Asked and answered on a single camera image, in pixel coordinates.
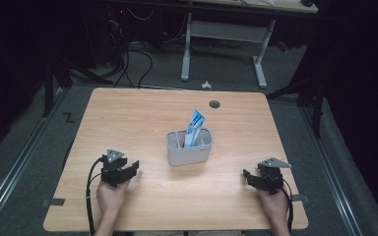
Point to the person's right hand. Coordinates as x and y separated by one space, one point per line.
274 205

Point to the dark computer tower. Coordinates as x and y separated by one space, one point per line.
115 32

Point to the black round table grommet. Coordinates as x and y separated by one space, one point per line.
214 104

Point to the wooden desk with white legs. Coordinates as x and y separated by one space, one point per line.
226 31

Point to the red white blue toothpaste tube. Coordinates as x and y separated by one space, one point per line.
195 126

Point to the black zigzag floor tape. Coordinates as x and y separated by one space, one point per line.
68 117

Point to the small white floor object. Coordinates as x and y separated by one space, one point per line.
206 85

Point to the grey divided holder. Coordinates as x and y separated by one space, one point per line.
188 155

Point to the black metal stand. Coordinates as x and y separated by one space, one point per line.
48 88
317 111

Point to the person's left hand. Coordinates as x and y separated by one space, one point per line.
110 198

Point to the metal floor rail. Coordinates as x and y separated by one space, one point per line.
331 170
16 167

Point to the grey tape strip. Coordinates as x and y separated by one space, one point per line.
54 202
301 198

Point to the small red object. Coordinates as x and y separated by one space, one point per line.
283 46

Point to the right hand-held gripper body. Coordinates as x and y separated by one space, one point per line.
270 178

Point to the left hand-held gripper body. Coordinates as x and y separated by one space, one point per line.
111 170

